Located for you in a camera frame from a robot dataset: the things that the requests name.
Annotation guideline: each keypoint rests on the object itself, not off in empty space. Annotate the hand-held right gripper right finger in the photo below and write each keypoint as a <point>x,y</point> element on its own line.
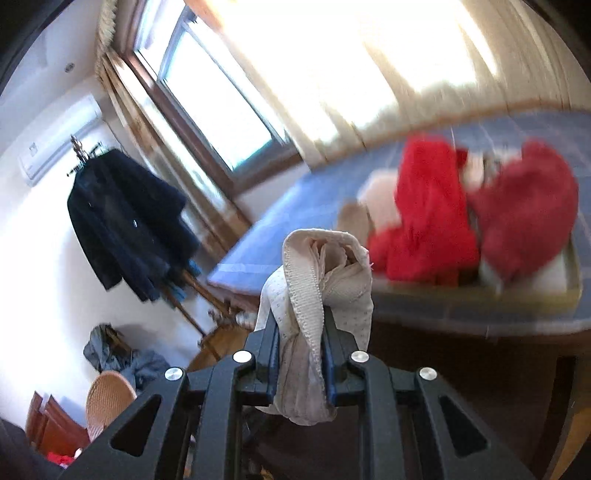
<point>330,383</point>

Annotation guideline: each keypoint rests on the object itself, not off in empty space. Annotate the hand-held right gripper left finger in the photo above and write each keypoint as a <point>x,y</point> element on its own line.
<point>263,369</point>

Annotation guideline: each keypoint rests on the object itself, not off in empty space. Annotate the cream dotted underwear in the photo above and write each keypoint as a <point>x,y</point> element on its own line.
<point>304,300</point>

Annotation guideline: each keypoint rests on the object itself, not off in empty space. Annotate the beige garment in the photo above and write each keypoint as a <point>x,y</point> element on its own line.
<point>353,219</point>

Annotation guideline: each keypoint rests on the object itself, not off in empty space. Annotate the bright red garment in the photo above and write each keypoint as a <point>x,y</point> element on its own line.
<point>425,221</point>

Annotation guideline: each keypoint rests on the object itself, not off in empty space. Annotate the white pale pink garment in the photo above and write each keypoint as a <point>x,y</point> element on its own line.
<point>381,198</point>

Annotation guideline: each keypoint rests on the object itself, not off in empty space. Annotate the yellow shallow cardboard box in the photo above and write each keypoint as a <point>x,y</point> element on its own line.
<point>545,281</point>

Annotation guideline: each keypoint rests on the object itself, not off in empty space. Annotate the dark red fuzzy garment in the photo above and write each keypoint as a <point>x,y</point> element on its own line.
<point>526,207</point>

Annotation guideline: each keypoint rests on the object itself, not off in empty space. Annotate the wooden coat rack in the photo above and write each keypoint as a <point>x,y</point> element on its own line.
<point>203,295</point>

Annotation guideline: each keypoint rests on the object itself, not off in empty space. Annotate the teal garment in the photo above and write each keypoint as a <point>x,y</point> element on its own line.
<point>178,293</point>

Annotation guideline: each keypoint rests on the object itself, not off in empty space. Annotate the grey blue jacket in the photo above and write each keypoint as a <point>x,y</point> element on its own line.
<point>143,364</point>

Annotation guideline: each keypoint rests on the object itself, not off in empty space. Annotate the dark wooden desk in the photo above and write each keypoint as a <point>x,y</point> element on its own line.
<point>461,369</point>

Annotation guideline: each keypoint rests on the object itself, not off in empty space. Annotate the blue checked tablecloth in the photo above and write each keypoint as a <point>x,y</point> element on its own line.
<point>286,217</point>

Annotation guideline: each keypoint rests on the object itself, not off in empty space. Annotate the wicker basket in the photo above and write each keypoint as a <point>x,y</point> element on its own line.
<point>111,406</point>

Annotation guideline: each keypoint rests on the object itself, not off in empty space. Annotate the dark blue coat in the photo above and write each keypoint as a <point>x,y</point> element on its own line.
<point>124,217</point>

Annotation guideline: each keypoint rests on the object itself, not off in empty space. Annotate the brown wooden furniture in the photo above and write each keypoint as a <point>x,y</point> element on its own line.
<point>51,424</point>

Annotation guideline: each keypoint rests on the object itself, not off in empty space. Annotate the pink red garment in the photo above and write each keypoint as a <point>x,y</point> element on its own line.
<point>60,459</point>

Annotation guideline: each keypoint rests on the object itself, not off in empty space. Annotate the brown framed window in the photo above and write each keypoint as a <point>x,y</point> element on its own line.
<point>221,92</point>

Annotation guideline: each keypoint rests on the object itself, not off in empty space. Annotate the white air conditioner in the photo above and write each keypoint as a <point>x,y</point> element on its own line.
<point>55,143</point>

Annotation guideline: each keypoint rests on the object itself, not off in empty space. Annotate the round ceiling fixture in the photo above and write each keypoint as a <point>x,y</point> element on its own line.
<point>70,67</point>

